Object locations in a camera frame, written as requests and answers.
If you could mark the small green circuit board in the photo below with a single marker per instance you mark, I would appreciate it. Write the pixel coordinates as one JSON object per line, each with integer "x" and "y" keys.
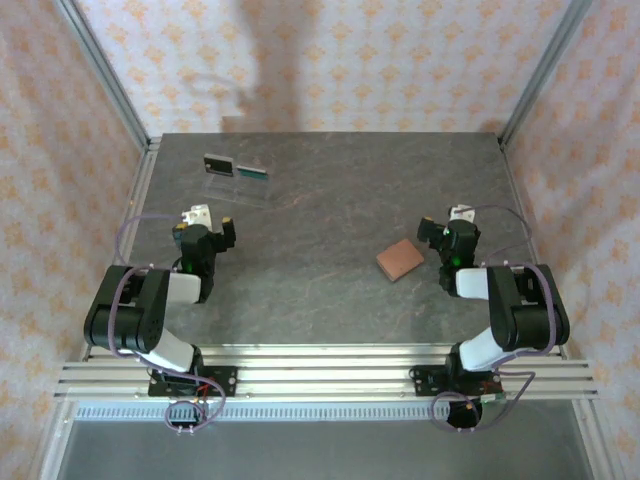
{"x": 492, "y": 397}

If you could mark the black round connector housing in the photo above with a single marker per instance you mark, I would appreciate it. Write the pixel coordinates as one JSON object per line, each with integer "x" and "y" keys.
{"x": 457, "y": 415}

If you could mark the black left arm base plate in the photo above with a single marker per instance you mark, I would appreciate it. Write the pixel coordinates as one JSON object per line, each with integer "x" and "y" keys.
{"x": 225, "y": 381}

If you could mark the black card with red dot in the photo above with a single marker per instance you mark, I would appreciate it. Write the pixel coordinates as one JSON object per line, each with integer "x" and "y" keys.
{"x": 219, "y": 166}

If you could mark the aluminium table side rail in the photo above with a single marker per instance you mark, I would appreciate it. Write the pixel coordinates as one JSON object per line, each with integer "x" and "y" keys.
{"x": 521, "y": 200}
{"x": 136, "y": 200}

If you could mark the black terminal block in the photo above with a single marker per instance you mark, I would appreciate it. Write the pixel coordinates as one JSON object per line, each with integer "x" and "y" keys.
{"x": 186, "y": 415}

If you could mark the grey metal lower shelf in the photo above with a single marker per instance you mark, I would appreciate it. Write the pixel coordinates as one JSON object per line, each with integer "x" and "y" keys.
{"x": 325, "y": 450}

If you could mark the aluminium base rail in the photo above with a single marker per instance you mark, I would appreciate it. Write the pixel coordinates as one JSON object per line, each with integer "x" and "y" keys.
{"x": 325, "y": 370}

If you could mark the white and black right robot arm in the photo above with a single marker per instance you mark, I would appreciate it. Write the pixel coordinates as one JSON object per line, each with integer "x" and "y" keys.
{"x": 530, "y": 310}

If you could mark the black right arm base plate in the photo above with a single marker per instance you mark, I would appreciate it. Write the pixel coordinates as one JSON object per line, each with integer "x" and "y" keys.
{"x": 422, "y": 381}

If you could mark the teal card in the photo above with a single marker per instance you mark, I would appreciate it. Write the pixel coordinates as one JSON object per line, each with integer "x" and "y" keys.
{"x": 254, "y": 172}

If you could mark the aluminium frame post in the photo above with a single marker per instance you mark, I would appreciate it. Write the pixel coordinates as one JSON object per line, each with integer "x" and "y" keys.
{"x": 546, "y": 70}
{"x": 102, "y": 70}

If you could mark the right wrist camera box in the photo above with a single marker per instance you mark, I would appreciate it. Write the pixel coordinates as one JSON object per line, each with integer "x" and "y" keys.
{"x": 462, "y": 213}

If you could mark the clear acrylic card stand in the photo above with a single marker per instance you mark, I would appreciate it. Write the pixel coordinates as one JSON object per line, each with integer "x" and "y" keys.
{"x": 235, "y": 190}

